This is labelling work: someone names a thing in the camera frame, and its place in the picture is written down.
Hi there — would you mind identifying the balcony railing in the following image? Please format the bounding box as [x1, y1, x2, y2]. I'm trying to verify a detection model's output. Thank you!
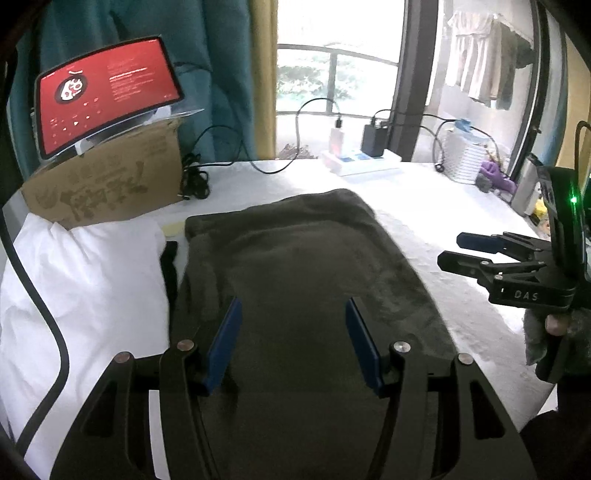
[277, 44, 400, 116]

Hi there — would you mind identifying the dark window pillar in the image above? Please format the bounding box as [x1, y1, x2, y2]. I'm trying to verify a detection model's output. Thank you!
[392, 0, 446, 162]

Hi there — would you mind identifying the brown cardboard box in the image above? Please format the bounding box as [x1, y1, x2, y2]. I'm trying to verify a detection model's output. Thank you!
[21, 117, 183, 232]

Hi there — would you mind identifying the black strap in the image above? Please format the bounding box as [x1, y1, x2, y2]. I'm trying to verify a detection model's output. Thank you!
[159, 240, 180, 319]

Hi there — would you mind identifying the white cloth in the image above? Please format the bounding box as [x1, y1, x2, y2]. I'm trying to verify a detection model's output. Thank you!
[0, 212, 169, 480]

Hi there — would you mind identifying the stainless steel tumbler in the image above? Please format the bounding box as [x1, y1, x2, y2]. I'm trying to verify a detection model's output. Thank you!
[510, 154, 546, 217]

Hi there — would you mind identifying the black cable with plug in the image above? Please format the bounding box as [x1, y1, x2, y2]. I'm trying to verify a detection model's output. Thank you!
[374, 117, 446, 174]

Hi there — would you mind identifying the yellow curtain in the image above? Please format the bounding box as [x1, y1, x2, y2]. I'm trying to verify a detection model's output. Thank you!
[249, 0, 279, 160]

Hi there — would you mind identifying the teal curtain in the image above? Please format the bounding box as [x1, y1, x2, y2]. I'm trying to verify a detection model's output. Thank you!
[9, 0, 257, 181]

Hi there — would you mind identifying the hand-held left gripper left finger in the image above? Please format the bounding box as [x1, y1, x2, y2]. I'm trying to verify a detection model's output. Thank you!
[48, 296, 244, 480]

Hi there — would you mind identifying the thin black cable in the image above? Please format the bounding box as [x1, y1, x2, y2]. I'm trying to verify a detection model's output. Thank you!
[575, 120, 591, 169]

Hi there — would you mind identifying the dark olive t-shirt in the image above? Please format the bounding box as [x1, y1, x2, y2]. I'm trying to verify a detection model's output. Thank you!
[168, 188, 462, 480]

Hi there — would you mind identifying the tablet with red screen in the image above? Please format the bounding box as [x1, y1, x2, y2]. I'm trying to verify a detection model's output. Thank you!
[34, 34, 185, 160]

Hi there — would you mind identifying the white power strip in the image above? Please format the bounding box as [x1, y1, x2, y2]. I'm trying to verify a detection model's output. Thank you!
[321, 148, 402, 177]

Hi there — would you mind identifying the dark hanging garment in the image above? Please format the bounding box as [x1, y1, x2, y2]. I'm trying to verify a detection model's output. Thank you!
[496, 23, 532, 112]

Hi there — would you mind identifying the person's right hand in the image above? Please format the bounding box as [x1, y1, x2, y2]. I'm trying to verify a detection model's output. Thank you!
[523, 308, 570, 365]

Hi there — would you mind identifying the person's dark clothing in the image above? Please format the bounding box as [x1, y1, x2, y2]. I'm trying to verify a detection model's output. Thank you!
[519, 378, 591, 480]

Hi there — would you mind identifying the purple cloth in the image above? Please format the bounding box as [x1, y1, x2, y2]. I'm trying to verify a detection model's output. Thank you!
[480, 159, 515, 192]

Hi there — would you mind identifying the black charger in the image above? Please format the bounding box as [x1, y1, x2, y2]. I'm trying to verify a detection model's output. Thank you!
[361, 124, 387, 158]

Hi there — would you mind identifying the white plastic basket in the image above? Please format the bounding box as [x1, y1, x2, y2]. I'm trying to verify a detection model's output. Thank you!
[441, 131, 490, 184]

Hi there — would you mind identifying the black tablet charging cable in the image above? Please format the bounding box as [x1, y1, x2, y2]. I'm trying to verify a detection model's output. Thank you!
[180, 98, 343, 201]

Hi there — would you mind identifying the pale hanging garment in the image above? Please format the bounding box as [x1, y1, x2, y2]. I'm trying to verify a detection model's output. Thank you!
[445, 11, 502, 104]

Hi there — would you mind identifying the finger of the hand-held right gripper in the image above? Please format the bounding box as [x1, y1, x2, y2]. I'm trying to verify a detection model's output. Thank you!
[456, 232, 555, 256]
[437, 250, 552, 289]

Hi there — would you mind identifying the blue plastic bag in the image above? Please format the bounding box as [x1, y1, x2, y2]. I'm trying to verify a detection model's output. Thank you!
[443, 119, 492, 148]

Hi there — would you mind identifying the long black cable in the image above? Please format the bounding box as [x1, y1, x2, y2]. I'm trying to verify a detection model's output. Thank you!
[372, 109, 504, 160]

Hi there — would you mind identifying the thick black cable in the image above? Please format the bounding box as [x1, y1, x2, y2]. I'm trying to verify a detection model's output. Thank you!
[0, 203, 71, 457]

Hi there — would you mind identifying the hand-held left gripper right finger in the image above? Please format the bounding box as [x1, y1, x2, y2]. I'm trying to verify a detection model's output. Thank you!
[345, 296, 539, 480]

